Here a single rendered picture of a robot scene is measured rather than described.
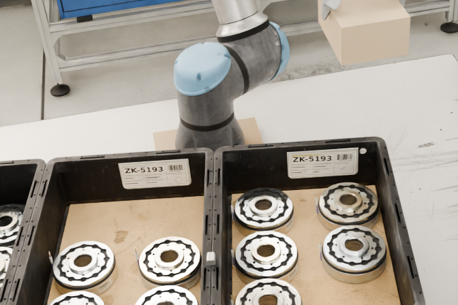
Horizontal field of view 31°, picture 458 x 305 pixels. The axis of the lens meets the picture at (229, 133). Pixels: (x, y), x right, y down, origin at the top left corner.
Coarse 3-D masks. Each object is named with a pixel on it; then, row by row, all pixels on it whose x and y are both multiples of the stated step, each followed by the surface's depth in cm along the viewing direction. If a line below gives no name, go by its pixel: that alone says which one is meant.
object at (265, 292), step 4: (260, 292) 126; (264, 292) 125; (268, 292) 125; (272, 292) 125; (276, 292) 125; (256, 296) 125; (260, 296) 125; (264, 296) 126; (272, 296) 125; (276, 296) 125; (280, 296) 125; (252, 300) 124; (256, 300) 124; (280, 300) 124; (252, 304) 124; (256, 304) 124; (280, 304) 123
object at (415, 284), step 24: (264, 144) 144; (288, 144) 144; (312, 144) 143; (336, 144) 143; (360, 144) 143; (384, 144) 142; (216, 168) 140; (384, 168) 137; (216, 192) 135; (216, 216) 131; (216, 240) 126; (408, 240) 123; (216, 264) 122; (408, 264) 119; (216, 288) 120
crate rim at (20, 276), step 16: (64, 160) 146; (80, 160) 145; (96, 160) 145; (112, 160) 145; (208, 160) 142; (48, 176) 142; (208, 176) 141; (208, 192) 136; (208, 208) 132; (32, 224) 133; (208, 224) 129; (32, 240) 130; (208, 240) 127; (16, 272) 124; (208, 272) 121; (16, 288) 124; (208, 288) 119; (16, 304) 120; (208, 304) 116
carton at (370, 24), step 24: (360, 0) 144; (384, 0) 143; (336, 24) 140; (360, 24) 138; (384, 24) 138; (408, 24) 139; (336, 48) 143; (360, 48) 140; (384, 48) 141; (408, 48) 142
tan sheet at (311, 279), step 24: (288, 192) 149; (312, 192) 148; (312, 216) 143; (240, 240) 140; (312, 240) 139; (384, 240) 137; (312, 264) 134; (240, 288) 131; (312, 288) 130; (336, 288) 130; (360, 288) 129; (384, 288) 129
